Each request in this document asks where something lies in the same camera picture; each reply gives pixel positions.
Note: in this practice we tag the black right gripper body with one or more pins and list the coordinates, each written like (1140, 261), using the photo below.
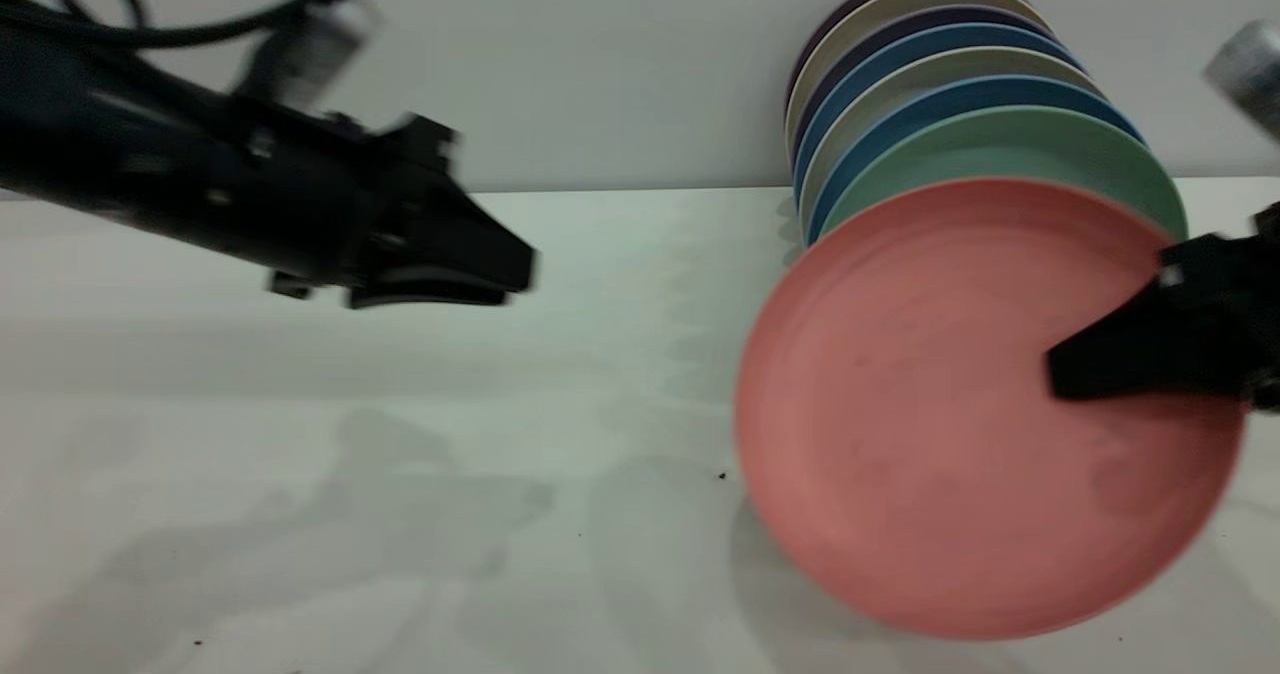
(1268, 304)

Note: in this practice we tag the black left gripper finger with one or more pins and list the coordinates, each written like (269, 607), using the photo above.
(430, 292)
(470, 239)

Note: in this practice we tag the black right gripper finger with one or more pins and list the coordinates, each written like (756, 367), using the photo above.
(1150, 344)

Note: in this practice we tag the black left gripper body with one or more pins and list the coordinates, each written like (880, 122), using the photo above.
(330, 199)

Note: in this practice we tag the pink plastic plate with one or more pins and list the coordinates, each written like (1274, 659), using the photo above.
(930, 424)

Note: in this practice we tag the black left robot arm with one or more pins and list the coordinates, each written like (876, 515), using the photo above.
(110, 149)

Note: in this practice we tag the green plastic plate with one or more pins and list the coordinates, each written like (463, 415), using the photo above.
(1030, 149)

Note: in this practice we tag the blue plastic plate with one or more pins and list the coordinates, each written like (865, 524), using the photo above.
(860, 72)
(900, 132)

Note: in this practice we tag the beige plastic plate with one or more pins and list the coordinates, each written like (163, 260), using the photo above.
(880, 96)
(850, 24)

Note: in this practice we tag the dark navy plastic plate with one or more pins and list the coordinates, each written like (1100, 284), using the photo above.
(850, 46)

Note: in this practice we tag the dark purple plastic plate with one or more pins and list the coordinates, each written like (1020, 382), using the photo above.
(850, 2)

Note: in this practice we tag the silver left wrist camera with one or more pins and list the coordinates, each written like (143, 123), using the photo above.
(305, 49)

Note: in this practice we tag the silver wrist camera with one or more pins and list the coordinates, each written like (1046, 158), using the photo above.
(305, 49)
(1250, 74)

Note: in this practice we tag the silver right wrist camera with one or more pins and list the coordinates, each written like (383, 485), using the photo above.
(1250, 74)

